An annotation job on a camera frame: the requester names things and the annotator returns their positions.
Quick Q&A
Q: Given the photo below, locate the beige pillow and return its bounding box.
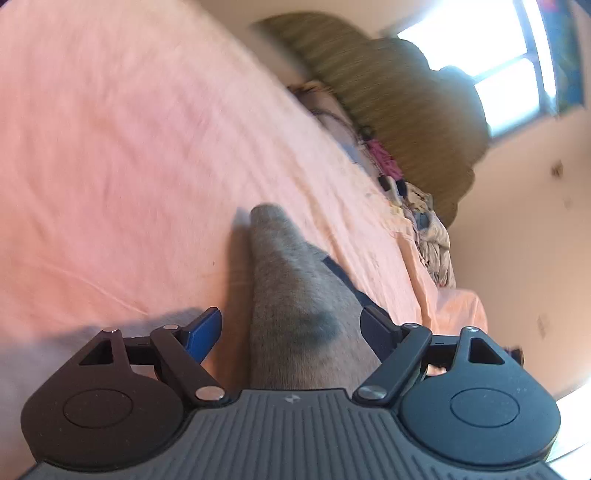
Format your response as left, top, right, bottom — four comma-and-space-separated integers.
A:
287, 79, 370, 160

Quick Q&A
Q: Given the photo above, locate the navy sweater with grey collar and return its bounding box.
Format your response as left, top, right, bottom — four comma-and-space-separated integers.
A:
248, 203, 393, 393

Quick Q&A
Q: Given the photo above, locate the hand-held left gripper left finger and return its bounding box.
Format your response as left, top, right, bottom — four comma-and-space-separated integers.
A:
78, 307, 228, 408

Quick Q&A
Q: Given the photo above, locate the light blue cloth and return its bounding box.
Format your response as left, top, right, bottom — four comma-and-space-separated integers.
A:
344, 143, 370, 167

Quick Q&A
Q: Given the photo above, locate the olive upholstered headboard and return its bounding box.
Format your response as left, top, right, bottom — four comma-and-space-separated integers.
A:
252, 13, 491, 228

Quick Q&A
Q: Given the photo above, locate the bright window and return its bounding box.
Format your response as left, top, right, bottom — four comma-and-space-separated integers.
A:
381, 0, 561, 138

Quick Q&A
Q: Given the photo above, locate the pink bed sheet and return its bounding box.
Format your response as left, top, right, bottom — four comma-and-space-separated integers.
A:
0, 0, 489, 398

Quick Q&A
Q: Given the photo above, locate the blue patterned curtain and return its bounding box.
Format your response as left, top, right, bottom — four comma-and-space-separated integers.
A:
538, 0, 583, 116

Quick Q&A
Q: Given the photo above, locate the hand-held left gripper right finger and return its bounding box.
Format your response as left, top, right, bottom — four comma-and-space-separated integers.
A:
353, 305, 508, 408

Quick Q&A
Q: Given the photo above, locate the small white device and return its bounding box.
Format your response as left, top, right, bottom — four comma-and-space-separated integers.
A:
379, 178, 407, 204

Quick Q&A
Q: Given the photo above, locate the pink crumpled cloth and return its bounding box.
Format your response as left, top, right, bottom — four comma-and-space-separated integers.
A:
366, 138, 403, 180

